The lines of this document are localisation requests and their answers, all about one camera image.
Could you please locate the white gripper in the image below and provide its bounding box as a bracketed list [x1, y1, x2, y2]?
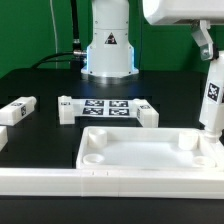
[143, 0, 224, 61]

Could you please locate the white desk top tray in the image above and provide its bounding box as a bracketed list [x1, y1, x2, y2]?
[76, 126, 224, 171]

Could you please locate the white U-shaped marker base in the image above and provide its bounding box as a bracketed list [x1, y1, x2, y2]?
[58, 96, 159, 128]

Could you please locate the black cable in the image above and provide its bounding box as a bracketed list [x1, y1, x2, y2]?
[30, 0, 88, 70]

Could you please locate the white thin cable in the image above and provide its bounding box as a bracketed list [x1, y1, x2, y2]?
[49, 0, 59, 70]

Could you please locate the white front fence rail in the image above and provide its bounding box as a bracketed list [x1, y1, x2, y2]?
[0, 168, 224, 199]

